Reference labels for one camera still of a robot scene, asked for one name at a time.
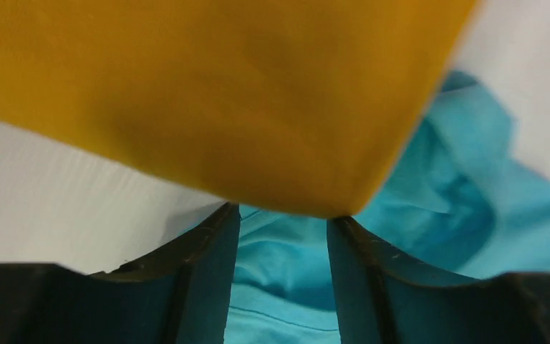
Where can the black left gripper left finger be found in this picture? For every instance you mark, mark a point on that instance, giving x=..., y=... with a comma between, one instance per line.
x=178, y=293

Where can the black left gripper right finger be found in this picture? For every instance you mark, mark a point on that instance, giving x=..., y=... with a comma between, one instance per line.
x=384, y=295

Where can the teal t shirt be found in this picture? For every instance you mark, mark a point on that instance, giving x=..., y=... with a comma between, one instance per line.
x=456, y=200

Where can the folded orange t shirt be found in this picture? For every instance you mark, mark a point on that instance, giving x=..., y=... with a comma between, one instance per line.
x=295, y=106

